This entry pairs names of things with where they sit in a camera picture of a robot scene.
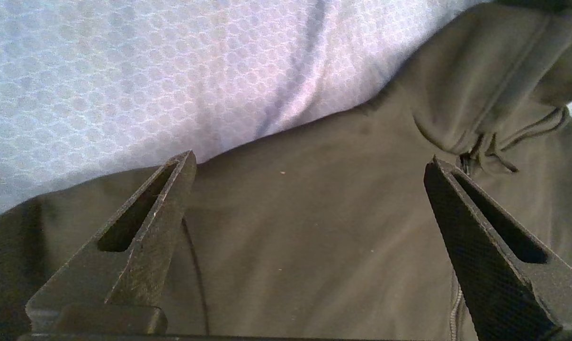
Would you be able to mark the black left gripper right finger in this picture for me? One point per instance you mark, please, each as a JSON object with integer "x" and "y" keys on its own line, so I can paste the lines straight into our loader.
{"x": 499, "y": 274}

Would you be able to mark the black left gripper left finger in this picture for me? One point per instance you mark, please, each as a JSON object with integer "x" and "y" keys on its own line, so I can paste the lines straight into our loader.
{"x": 120, "y": 265}

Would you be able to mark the black zip hoodie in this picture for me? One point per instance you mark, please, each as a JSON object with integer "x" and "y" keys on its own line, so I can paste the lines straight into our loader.
{"x": 314, "y": 237}

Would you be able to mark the blue bed sheet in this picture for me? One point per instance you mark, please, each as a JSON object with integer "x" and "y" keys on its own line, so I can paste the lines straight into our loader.
{"x": 148, "y": 71}

